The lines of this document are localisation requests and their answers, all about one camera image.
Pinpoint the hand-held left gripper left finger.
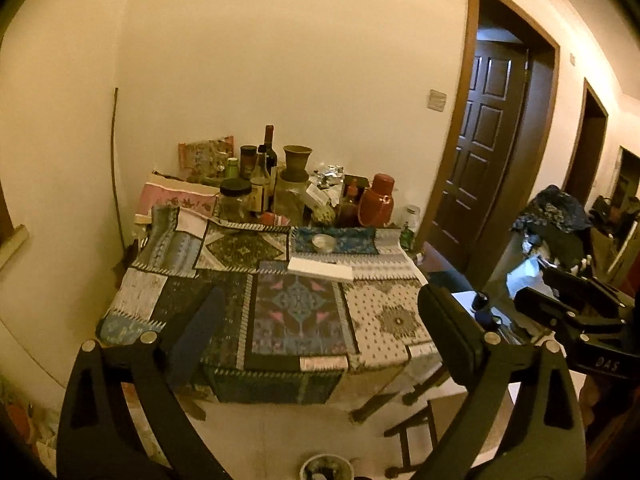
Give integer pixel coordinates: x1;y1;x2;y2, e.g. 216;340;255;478
55;287;231;480

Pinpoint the dark blue object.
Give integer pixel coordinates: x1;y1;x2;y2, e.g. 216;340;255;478
472;292;493;323

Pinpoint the crumpled silver foil bag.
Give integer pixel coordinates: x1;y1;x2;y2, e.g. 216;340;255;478
312;164;346;186

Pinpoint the brown clay vase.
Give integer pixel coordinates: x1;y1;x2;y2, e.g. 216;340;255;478
283;145;313;181

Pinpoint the round trash bin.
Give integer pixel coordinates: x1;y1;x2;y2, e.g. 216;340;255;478
300;454;356;480

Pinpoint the red sauce bottle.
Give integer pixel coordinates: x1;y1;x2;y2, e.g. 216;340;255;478
341;180;362;226

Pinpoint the pink patterned box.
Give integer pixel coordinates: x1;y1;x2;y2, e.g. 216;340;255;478
137;172;221;218

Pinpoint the clear glass liquor bottle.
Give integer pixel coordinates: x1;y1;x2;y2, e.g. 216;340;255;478
249;145;273;216

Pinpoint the long white box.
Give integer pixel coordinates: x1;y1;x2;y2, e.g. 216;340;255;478
287;256;354;282

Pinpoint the patchwork patterned tablecloth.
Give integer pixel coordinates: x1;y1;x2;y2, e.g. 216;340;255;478
95;204;446;406

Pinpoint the dark wine bottle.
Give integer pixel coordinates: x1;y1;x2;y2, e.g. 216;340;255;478
263;125;277;176

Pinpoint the red thermos flask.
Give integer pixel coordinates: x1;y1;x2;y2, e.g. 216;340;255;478
358;173;396;227

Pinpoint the brown wooden door frame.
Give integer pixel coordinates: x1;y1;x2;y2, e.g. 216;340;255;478
562;77;610;206
417;0;561;281

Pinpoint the orange floral printed packet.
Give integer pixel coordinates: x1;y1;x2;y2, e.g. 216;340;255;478
178;135;236;178

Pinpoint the small white labelled box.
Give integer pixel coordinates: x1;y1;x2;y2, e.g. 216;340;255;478
305;182;333;206

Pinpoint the colourful plastic bag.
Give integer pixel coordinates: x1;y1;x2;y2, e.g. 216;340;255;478
0;385;56;471

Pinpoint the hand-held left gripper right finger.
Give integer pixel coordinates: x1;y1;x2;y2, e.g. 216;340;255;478
410;284;587;480

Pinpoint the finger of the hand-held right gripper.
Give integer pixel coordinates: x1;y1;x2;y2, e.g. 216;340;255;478
542;265;638;306
515;287;630;346

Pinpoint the brown jar with dark lid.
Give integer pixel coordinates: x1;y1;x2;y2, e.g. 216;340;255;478
239;145;257;181

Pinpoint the dark patterned cloth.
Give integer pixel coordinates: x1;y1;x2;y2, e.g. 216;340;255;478
515;185;593;233

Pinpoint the glass jar with black lid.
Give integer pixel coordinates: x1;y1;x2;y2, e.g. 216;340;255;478
219;179;253;221

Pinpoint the dark brown panelled door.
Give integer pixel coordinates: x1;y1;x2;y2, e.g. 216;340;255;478
430;40;530;271

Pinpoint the large clear glass jar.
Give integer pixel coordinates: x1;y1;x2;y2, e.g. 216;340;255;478
274;175;308;226

